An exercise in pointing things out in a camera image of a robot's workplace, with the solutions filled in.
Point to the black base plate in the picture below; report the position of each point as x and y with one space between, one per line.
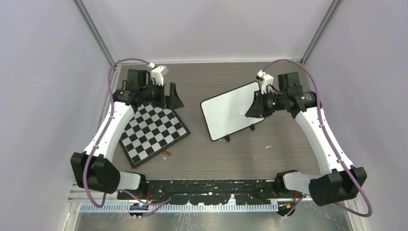
208 192

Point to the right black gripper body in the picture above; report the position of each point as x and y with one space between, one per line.
272 102

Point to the slotted cable duct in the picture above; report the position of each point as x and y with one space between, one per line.
188 208

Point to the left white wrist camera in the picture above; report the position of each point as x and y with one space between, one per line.
157 73

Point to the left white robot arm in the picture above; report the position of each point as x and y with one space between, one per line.
93 168

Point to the black white chessboard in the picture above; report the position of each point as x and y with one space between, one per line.
151 131

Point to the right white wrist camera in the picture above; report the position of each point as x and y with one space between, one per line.
264 80

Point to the white whiteboard black frame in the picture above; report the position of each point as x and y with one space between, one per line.
220 111

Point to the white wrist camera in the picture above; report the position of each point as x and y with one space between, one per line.
264 80
157 73

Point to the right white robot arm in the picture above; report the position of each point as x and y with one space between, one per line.
339 179

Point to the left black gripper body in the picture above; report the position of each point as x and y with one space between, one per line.
155 94

